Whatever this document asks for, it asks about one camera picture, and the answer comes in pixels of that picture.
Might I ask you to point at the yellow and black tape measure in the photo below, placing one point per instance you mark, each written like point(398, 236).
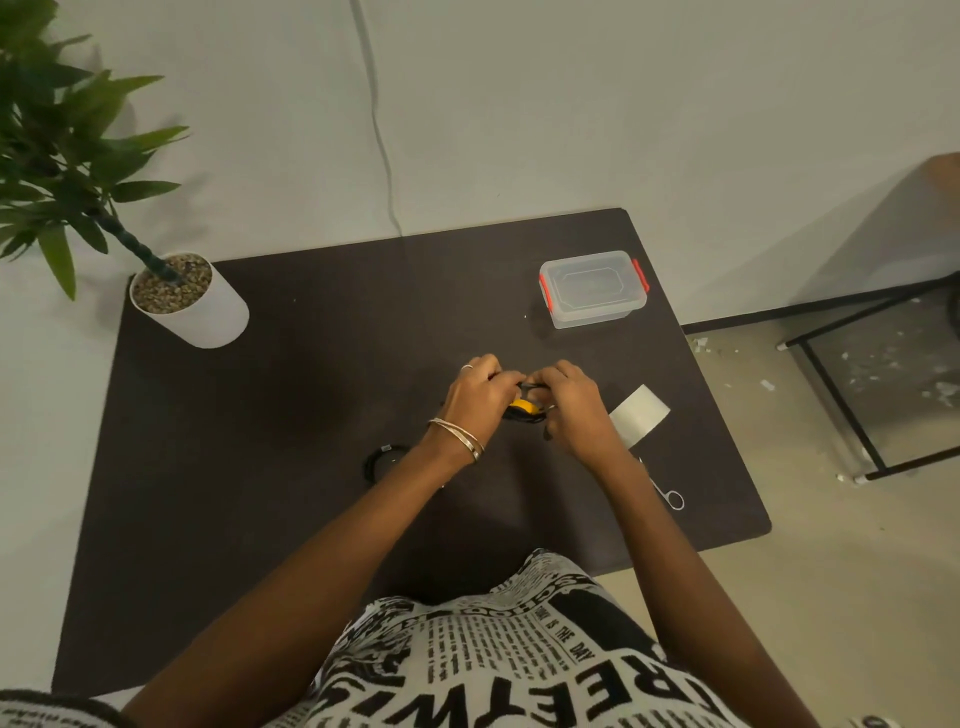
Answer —
point(527, 409)

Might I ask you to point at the person's right hand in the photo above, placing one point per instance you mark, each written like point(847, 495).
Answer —
point(577, 416)

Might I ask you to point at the white plant pot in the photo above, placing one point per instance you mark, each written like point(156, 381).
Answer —
point(189, 300)

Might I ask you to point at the person's right fingers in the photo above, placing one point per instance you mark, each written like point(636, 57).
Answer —
point(553, 382)

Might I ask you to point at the person's left hand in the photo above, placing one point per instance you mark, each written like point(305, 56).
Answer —
point(474, 402)

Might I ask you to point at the person's left forearm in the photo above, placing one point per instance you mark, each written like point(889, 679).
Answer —
point(292, 577)

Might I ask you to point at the clear plastic box red clips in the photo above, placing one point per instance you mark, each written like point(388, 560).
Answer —
point(592, 289)

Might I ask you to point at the black metal frame table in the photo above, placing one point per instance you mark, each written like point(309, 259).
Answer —
point(870, 375)

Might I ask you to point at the black tape roll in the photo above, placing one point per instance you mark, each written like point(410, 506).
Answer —
point(384, 465)

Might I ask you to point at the green artificial plant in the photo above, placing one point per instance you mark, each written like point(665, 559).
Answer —
point(67, 150)

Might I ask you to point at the black and white print garment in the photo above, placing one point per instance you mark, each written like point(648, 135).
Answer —
point(517, 652)

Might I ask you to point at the white tape roll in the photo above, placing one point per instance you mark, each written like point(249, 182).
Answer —
point(641, 415)

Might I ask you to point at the person's left fingers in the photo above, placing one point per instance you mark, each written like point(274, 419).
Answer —
point(499, 371)

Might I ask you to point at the person's right forearm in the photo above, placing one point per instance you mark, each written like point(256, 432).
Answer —
point(690, 592)

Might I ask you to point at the silver scissors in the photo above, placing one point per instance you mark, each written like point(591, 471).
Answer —
point(666, 491)

